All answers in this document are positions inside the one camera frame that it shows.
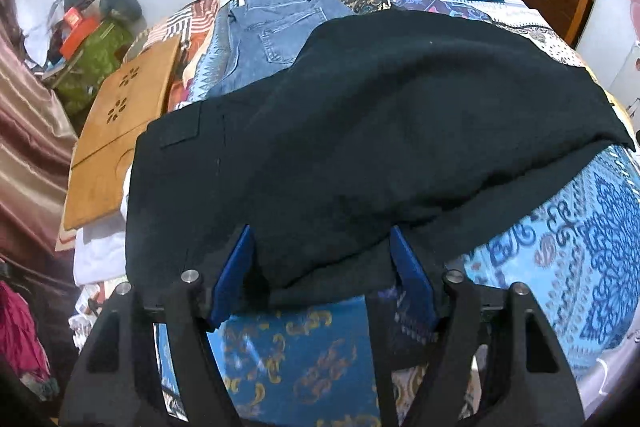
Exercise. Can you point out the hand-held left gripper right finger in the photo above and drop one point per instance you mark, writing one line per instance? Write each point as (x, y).
(412, 282)

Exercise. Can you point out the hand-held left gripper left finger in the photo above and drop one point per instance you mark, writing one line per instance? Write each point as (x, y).
(232, 279)

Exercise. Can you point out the black pants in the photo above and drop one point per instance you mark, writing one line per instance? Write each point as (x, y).
(350, 132)

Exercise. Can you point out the white cloth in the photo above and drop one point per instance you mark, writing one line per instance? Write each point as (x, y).
(100, 252)

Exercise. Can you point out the blue patchwork blanket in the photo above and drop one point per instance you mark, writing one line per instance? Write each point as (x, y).
(575, 257)

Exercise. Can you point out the wooden lap desk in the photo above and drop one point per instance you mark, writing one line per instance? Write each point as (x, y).
(115, 132)

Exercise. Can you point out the magenta cloth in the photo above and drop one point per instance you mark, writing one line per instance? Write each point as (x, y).
(20, 332)

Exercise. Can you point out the striped brown curtain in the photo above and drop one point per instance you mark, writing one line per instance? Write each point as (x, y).
(30, 147)

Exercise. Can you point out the blue jeans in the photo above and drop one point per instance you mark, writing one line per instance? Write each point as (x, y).
(270, 37)

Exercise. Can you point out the striped orange cloth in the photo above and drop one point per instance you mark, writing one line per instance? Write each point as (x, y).
(192, 27)

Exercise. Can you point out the green storage box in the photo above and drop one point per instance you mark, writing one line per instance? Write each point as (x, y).
(95, 57)

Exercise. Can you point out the orange box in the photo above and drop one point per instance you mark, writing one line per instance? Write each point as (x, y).
(77, 32)

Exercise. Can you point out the pile of white clothes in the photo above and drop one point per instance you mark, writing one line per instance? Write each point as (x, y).
(40, 42)

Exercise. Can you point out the white wardrobe sliding door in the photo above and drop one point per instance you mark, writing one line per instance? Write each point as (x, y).
(610, 32)

